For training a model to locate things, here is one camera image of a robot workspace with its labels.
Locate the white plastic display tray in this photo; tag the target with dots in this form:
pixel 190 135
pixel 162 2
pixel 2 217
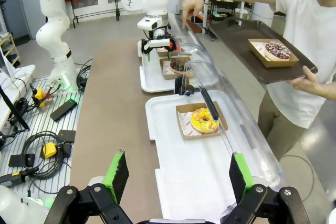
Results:
pixel 149 82
pixel 183 169

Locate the white printed paper liner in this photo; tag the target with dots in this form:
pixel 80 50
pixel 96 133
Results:
pixel 260 49
pixel 166 68
pixel 183 127

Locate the person's left hand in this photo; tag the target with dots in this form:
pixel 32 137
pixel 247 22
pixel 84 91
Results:
pixel 307 83

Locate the yellow emergency stop button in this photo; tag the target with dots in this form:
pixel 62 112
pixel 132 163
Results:
pixel 38 94
pixel 49 150

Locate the black and yellow hand tool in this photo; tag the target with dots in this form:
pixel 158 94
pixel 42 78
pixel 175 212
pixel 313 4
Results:
pixel 13 178

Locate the brown paper donut box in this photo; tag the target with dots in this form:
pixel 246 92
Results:
pixel 202 136
pixel 275 64
pixel 162 52
pixel 168 76

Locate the ribbed metal base plate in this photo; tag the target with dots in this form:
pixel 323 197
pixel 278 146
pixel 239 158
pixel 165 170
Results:
pixel 39 124

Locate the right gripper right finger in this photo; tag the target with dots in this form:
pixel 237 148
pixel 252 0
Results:
pixel 237 176

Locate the person in white t-shirt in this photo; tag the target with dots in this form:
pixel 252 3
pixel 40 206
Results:
pixel 302 24

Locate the white round floor appliance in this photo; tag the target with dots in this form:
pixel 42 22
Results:
pixel 262 10

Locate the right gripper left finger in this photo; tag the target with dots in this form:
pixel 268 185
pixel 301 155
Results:
pixel 118 176

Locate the wooden shelf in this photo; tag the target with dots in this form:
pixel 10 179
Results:
pixel 11 51

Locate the chocolate sprinkled donut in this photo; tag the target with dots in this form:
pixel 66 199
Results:
pixel 177 66

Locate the red glazed donut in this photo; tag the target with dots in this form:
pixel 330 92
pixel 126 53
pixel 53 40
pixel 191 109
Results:
pixel 175 46

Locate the black metal stand frame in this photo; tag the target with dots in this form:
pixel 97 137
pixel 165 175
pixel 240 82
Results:
pixel 76 16

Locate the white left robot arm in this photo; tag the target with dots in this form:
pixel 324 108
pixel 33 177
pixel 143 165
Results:
pixel 52 30

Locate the black box with green light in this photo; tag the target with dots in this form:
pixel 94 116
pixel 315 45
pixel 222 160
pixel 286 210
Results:
pixel 63 109

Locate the yellow glazed donut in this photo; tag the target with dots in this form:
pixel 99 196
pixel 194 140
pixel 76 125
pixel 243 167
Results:
pixel 198 125

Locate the clear roll-top lid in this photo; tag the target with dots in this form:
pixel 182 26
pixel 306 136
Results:
pixel 210 103
pixel 194 43

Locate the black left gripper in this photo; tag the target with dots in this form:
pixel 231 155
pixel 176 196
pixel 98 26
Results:
pixel 163 28

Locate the flat black box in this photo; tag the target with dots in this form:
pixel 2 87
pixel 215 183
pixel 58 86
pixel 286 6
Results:
pixel 21 160

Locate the black tripod leg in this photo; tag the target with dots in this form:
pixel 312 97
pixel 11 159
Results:
pixel 14 108

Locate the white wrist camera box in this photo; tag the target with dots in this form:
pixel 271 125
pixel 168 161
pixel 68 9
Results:
pixel 147 24

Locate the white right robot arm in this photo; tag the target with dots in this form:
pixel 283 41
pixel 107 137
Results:
pixel 15 205

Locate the dark brown serving tray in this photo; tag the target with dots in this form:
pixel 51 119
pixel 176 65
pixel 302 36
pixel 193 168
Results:
pixel 236 40

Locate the person's left forearm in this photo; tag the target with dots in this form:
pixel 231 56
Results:
pixel 331 93

